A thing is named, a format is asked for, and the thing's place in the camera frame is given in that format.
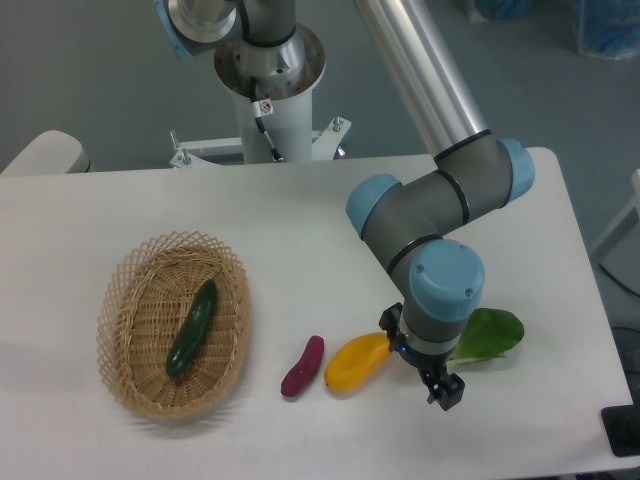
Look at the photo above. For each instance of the dark green cucumber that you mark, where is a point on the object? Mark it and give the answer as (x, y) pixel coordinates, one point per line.
(193, 331)

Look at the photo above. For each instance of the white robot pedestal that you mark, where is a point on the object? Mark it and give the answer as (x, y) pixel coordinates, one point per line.
(272, 91)

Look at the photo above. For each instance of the green bok choy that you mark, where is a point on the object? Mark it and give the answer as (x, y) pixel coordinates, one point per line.
(488, 335)

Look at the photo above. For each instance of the woven wicker basket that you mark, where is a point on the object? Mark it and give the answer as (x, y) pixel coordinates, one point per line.
(145, 305)

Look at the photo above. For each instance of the purple sweet potato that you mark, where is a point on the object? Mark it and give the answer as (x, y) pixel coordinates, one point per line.
(303, 372)

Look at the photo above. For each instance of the white furniture leg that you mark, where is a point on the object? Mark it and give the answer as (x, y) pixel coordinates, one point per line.
(620, 225)

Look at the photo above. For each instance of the white chair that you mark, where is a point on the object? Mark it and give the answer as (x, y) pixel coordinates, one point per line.
(50, 153)

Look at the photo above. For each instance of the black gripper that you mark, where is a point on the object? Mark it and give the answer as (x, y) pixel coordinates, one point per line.
(428, 357)

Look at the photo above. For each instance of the yellow mango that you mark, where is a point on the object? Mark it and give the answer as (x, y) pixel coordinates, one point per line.
(356, 362)

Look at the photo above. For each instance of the black device at table edge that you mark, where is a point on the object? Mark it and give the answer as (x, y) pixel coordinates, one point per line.
(621, 425)

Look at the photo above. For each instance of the blue plastic bag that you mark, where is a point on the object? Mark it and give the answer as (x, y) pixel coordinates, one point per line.
(606, 30)

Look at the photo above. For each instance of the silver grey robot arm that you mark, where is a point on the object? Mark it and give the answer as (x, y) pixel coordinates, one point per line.
(406, 226)

